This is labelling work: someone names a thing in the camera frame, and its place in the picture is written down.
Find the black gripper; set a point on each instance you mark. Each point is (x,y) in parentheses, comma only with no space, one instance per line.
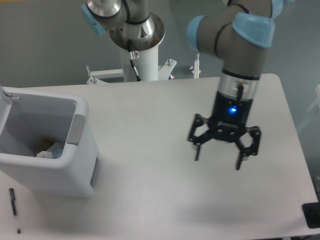
(227,123)

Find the clear plastic water bottle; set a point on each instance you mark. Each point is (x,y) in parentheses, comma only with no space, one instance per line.
(56,150)

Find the white plastic wrapper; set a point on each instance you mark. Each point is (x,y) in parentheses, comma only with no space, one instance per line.
(45,154)

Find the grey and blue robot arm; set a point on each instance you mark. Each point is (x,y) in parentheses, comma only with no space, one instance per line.
(240,36)

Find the white trash can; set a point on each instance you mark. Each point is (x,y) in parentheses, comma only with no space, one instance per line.
(27,117)

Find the black device at table edge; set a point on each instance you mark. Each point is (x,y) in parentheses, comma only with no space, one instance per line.
(311,213)

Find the colourful snack wrapper in bin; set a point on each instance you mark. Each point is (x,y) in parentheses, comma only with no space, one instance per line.
(44,146)

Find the black pen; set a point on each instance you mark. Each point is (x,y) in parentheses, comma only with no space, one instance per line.
(14,209)

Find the white pedestal foot bracket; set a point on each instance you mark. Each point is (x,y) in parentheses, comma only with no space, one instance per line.
(195,69)

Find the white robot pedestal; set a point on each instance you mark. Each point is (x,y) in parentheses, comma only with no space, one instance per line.
(138,46)

